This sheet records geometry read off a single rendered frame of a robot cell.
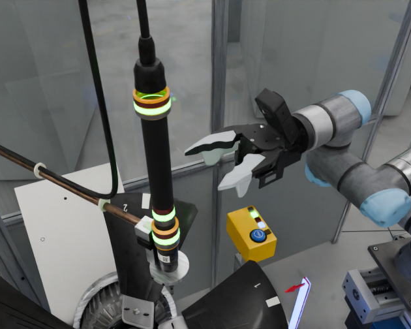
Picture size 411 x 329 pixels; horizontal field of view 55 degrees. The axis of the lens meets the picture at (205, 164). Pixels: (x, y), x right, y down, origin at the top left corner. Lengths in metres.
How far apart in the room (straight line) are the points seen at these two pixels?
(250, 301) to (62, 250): 0.49
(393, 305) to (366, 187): 0.66
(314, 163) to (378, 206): 0.15
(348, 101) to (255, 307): 0.52
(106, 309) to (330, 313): 1.62
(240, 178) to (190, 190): 1.10
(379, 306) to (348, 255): 1.39
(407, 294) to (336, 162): 0.63
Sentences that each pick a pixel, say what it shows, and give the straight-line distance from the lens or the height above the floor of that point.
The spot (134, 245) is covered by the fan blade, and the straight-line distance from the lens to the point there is 0.89.
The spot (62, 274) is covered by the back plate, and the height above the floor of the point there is 1.17.
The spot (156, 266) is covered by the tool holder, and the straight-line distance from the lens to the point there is 0.73.
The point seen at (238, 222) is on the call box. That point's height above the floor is 1.07.
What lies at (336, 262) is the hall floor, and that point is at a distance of 2.63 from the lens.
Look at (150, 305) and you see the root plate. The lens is 0.90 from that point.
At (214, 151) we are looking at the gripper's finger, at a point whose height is 1.64.
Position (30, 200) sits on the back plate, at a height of 1.33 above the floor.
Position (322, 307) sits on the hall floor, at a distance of 2.44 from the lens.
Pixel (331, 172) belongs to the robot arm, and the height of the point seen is 1.55.
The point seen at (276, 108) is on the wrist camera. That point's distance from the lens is 0.59.
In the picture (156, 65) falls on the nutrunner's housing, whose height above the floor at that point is 1.86.
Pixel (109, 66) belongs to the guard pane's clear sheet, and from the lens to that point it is 1.26.
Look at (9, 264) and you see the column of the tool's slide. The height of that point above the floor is 0.94.
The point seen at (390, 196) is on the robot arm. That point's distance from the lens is 0.74.
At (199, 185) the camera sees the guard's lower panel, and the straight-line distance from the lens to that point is 1.67.
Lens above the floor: 2.06
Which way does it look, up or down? 42 degrees down
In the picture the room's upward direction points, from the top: straight up
